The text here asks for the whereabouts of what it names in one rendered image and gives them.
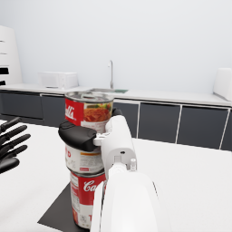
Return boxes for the dark grey square mat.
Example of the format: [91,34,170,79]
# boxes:
[37,182,91,232]

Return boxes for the white microwave oven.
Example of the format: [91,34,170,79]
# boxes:
[38,71,80,90]

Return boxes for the steel kitchen sink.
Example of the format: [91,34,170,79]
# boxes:
[89,87,129,94]

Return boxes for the dark grey kitchen cabinets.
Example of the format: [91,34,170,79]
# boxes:
[0,90,232,152]

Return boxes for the white tall cabinet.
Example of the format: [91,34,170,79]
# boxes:
[0,24,24,87]

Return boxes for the red soup can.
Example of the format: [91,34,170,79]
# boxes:
[69,170,107,230]
[63,91,115,175]

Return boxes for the chrome sink faucet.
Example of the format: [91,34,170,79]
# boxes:
[108,59,115,90]

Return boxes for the white countertop appliance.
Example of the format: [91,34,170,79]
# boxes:
[212,67,232,102]

